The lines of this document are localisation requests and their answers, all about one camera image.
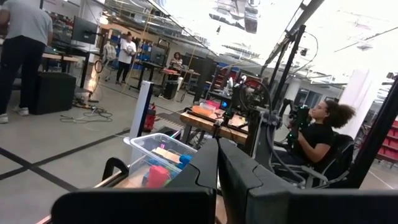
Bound red canister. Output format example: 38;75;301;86
142;103;157;132

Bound clear plastic bin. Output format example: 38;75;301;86
123;133;200;190

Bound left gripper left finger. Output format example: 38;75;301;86
51;139;219;224

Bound wooden workbench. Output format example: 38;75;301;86
179;107;249;146

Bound wooden top desk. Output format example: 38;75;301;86
42;52;91;90

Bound person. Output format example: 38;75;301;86
115;30;138;85
273;98;357;175
169;51;184;71
0;0;54;124

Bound black office chair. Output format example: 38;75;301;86
298;132;356;189

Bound black monitor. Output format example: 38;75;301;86
70;15;99;45

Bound large red block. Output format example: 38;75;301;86
147;165;172;189

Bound black rig posts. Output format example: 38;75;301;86
259;0;326;110

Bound black cabinet box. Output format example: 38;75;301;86
29;71;77;116

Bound red shelf bins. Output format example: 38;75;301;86
375;117;398;163

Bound blue two-stud block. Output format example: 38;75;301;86
178;154;194;170

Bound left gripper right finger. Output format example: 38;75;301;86
218;139;398;224

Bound floor cables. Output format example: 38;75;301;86
58;104;114;124

